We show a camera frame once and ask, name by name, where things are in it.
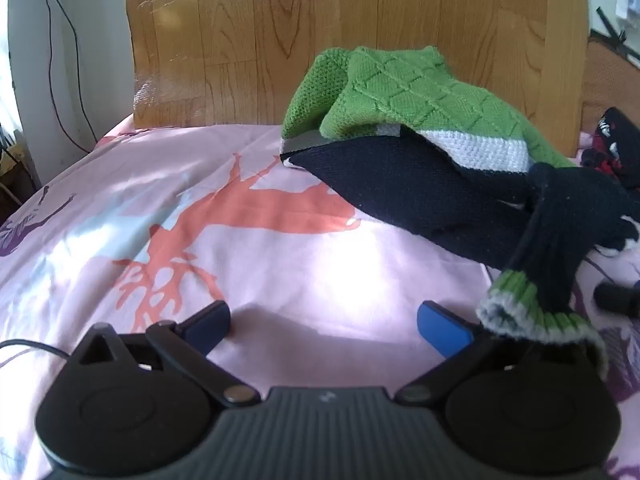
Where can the wood grain headboard panel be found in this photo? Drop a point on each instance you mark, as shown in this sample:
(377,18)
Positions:
(207,62)

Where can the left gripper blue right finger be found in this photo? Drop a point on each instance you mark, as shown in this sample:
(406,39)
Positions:
(446,332)

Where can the black red patterned folded garment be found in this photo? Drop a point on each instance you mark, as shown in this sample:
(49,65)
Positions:
(614,148)

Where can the brown perforated cushion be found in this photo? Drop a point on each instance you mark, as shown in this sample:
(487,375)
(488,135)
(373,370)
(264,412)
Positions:
(609,81)

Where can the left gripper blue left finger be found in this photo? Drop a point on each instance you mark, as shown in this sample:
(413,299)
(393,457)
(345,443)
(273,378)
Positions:
(206,328)

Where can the green navy white knit sweater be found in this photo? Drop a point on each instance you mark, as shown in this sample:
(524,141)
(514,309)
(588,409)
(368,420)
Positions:
(397,136)

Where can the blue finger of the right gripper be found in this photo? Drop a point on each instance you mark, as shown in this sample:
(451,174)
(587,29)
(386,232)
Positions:
(617,299)

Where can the pink printed bed sheet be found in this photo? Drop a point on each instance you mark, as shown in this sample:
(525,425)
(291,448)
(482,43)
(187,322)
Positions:
(323,375)

